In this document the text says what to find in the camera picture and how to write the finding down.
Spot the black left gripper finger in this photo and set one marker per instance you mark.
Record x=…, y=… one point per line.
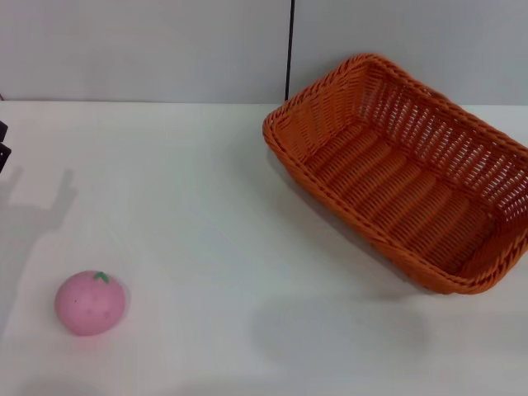
x=3, y=131
x=4, y=156

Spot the pink peach toy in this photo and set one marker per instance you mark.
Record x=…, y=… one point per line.
x=88, y=305

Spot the orange woven plastic basket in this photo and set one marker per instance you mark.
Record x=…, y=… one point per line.
x=371, y=177

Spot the black vertical wall strip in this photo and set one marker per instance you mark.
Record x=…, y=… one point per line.
x=290, y=49

